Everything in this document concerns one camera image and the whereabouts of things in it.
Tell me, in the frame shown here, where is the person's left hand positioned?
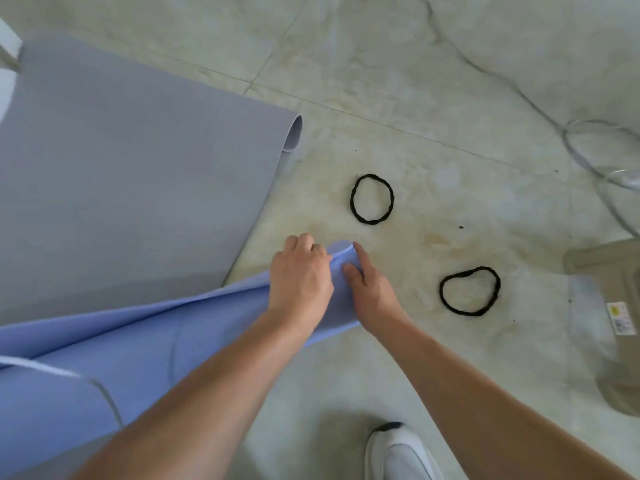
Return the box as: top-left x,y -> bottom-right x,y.
267,233 -> 335,336

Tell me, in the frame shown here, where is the person's right hand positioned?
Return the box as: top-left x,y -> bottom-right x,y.
341,242 -> 414,336

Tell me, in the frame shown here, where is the blue foam mat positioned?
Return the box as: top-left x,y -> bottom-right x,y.
0,240 -> 363,480

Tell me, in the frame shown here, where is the person's left forearm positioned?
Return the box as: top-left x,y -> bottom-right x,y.
69,310 -> 312,480

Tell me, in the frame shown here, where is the person's right forearm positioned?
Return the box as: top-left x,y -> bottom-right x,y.
369,321 -> 637,480

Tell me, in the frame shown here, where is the white shoe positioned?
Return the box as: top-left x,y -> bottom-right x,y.
364,422 -> 445,480

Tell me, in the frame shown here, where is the grey foam mat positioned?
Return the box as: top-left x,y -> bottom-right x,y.
0,36 -> 304,326

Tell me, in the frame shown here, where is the beige plastic stool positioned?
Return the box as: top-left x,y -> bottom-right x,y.
564,238 -> 640,418

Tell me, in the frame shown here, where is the black hair tie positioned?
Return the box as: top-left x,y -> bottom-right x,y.
349,174 -> 395,226
439,266 -> 502,317

